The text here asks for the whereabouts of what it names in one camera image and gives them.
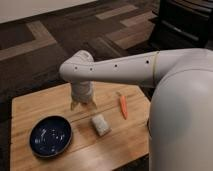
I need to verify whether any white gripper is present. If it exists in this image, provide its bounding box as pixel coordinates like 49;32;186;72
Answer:
70;81;97;111

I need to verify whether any white rectangular eraser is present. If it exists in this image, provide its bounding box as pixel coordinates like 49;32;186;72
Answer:
91;115;111;136

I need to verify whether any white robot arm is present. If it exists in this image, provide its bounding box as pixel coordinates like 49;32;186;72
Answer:
59;48;213;171

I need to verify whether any orange carrot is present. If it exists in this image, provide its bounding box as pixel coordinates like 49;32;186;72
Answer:
116;92;128;120

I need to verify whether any dark blue bowl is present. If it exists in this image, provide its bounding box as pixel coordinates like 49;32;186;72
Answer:
29;115;73;158

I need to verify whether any black office chair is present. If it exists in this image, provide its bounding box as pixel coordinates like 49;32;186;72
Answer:
148;0;213;50

